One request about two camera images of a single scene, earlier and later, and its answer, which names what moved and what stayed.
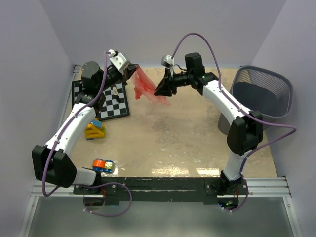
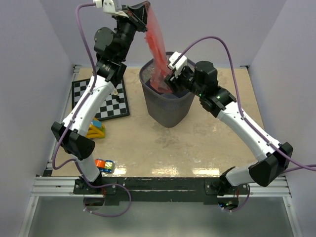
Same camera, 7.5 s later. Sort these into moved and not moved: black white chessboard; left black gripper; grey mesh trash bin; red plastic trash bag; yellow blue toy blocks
Moved: left black gripper; grey mesh trash bin; red plastic trash bag
Not moved: yellow blue toy blocks; black white chessboard
